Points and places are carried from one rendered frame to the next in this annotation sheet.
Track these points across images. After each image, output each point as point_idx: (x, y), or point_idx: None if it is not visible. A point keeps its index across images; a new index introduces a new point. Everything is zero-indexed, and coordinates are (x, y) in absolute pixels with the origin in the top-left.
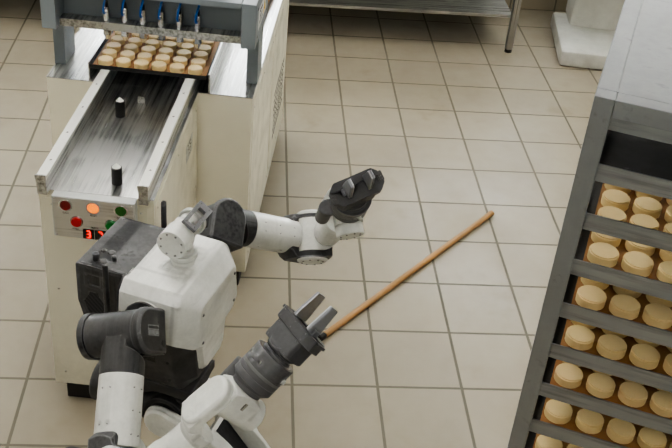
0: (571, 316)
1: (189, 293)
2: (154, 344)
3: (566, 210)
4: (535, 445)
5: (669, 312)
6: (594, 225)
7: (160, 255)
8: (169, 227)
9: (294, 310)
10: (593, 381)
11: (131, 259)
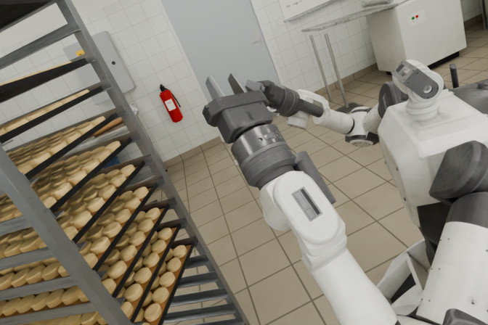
0: None
1: (386, 114)
2: (381, 107)
3: (78, 14)
4: (147, 191)
5: (46, 107)
6: (66, 32)
7: (451, 107)
8: (415, 61)
9: (268, 93)
10: (101, 147)
11: (468, 94)
